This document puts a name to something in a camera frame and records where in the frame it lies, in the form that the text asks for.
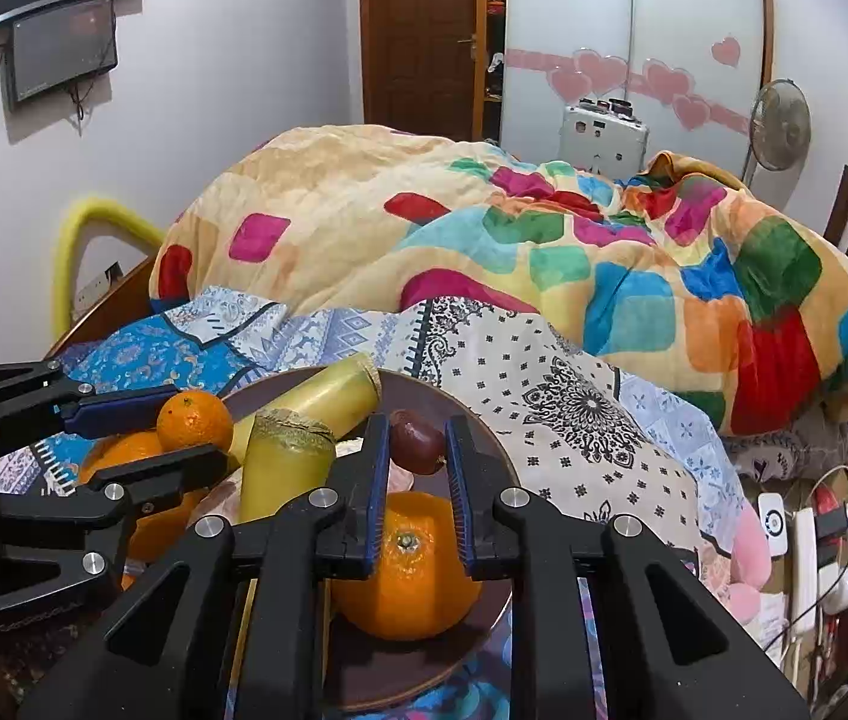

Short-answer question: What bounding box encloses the purple plate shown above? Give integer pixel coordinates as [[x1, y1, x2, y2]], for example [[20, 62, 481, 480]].
[[218, 367, 521, 713]]

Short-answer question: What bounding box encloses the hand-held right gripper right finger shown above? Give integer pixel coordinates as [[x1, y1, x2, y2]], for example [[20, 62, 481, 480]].
[[445, 414, 815, 720]]

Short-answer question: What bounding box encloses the yellow foam tube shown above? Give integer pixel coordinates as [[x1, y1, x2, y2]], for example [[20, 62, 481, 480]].
[[53, 195, 166, 342]]

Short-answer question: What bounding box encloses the colourful squares blanket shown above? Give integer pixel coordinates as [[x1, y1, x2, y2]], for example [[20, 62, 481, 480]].
[[148, 124, 848, 437]]

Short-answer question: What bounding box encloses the pink plush toy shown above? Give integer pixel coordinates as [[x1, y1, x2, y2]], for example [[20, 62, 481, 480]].
[[701, 502, 770, 623]]

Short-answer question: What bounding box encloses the yellow sugarcane piece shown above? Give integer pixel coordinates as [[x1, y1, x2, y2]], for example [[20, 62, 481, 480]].
[[229, 352, 384, 466], [238, 406, 336, 526]]

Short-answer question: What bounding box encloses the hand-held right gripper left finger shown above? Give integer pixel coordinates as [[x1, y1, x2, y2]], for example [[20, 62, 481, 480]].
[[15, 412, 395, 720]]

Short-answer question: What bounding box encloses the white box appliance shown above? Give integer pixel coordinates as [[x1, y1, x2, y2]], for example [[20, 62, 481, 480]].
[[557, 97, 650, 173]]

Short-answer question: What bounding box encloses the small wall-mounted monitor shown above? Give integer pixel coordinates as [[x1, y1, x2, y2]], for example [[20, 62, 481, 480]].
[[4, 0, 119, 112]]

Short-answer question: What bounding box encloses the patterned patchwork bed sheet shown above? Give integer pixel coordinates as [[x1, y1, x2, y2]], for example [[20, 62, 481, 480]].
[[0, 285, 702, 720]]

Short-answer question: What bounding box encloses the wooden wardrobe with sliding doors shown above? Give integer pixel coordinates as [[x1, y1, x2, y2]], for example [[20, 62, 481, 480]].
[[480, 0, 777, 188]]

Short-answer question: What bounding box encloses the dark brown round fruit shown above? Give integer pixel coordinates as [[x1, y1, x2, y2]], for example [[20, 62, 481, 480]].
[[389, 409, 447, 475]]

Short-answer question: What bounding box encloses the white power strip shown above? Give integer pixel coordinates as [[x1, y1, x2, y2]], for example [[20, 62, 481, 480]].
[[791, 506, 848, 638]]

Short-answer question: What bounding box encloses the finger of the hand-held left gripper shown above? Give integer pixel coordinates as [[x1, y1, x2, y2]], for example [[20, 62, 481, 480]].
[[0, 444, 228, 532], [0, 360, 176, 440]]

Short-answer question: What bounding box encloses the small tangerine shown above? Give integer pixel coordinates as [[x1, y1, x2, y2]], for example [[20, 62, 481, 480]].
[[156, 388, 235, 455]]

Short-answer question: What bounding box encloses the wall socket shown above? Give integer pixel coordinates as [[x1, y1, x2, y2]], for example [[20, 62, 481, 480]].
[[75, 262, 121, 305]]

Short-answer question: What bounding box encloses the standing fan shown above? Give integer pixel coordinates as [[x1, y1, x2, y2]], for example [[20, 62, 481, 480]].
[[740, 79, 813, 188]]

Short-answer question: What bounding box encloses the brown wooden door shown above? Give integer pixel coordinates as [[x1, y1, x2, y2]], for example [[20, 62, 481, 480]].
[[360, 0, 507, 143]]

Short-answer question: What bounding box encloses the large orange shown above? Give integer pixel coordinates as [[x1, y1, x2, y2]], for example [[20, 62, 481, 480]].
[[330, 491, 479, 642], [77, 431, 208, 563]]

